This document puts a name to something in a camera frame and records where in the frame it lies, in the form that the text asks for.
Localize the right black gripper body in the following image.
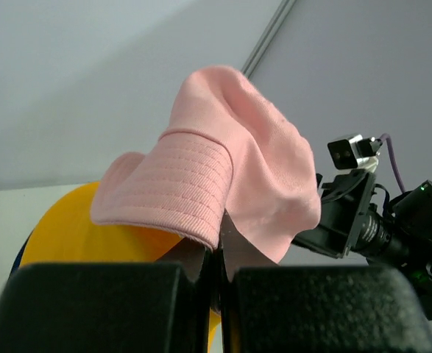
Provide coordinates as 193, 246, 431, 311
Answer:
316, 171, 390, 257

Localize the pink hat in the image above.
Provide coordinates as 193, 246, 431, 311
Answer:
91, 65, 321, 262

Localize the yellow bucket hat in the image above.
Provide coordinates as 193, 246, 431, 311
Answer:
18, 183, 221, 351

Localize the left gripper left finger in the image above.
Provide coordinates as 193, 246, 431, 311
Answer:
0, 240, 211, 352

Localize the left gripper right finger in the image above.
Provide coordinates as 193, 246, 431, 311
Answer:
219, 215, 432, 352

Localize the right aluminium frame post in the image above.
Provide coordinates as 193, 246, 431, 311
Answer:
241, 0, 297, 79

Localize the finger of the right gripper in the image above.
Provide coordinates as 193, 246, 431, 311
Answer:
316, 173, 333, 201
292, 176, 370, 257

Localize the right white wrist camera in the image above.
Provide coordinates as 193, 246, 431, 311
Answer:
327, 134, 382, 173

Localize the dark blue bucket hat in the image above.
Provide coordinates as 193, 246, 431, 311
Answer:
8, 238, 29, 278

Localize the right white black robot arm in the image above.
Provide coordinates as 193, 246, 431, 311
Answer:
293, 169, 432, 320

